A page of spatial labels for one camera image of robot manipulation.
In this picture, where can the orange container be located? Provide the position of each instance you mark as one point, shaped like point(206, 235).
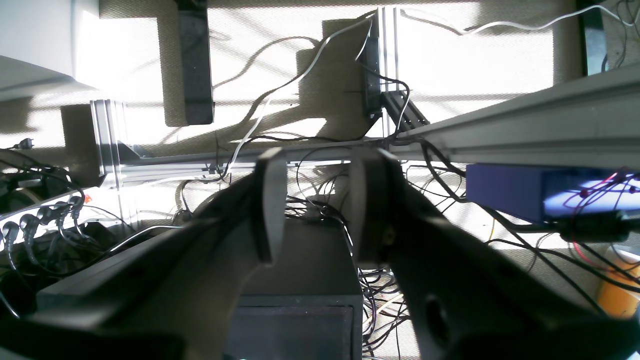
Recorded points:
point(615, 301)

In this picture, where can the aluminium extrusion beam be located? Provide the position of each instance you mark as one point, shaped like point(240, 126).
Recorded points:
point(589, 122)

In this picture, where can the black computer case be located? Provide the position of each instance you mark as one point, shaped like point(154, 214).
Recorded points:
point(306, 306)

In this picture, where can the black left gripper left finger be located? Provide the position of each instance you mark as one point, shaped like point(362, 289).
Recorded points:
point(171, 297)

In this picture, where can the blue electronics box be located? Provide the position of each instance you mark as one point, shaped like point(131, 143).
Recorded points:
point(543, 193)

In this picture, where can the power strip with plugs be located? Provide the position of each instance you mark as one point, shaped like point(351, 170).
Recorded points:
point(25, 216)

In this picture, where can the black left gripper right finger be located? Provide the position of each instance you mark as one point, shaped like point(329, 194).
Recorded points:
point(466, 301)

